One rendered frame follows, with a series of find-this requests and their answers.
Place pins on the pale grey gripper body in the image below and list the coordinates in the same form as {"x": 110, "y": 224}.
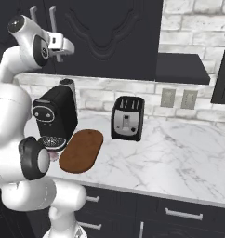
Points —
{"x": 67, "y": 46}

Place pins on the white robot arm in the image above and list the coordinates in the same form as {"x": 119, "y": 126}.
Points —
{"x": 9, "y": 124}

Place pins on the black ornate cabinet door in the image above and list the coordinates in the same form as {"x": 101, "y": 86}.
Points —
{"x": 117, "y": 37}

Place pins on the black plain cabinet door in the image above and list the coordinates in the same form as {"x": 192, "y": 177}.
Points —
{"x": 6, "y": 9}

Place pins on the brown oval cutting board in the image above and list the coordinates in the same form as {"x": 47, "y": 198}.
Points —
{"x": 82, "y": 151}

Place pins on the black base cabinet door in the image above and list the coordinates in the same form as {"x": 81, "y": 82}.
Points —
{"x": 179, "y": 233}

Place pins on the black coffee machine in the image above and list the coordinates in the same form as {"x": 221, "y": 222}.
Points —
{"x": 57, "y": 114}

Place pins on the black and silver toaster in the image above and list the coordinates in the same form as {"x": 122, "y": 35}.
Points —
{"x": 127, "y": 119}

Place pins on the black narrow drawer front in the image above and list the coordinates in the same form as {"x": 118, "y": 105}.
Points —
{"x": 117, "y": 201}

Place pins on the black deep drawer front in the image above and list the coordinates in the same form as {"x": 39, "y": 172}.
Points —
{"x": 117, "y": 226}

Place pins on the black wide drawer front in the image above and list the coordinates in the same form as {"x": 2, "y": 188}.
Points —
{"x": 191, "y": 214}

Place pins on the grey wall outlet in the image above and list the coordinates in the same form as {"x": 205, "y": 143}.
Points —
{"x": 189, "y": 99}
{"x": 168, "y": 98}

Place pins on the black wall shelf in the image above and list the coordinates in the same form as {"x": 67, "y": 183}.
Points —
{"x": 181, "y": 68}

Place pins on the black wall cabinet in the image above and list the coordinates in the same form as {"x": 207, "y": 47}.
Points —
{"x": 223, "y": 74}

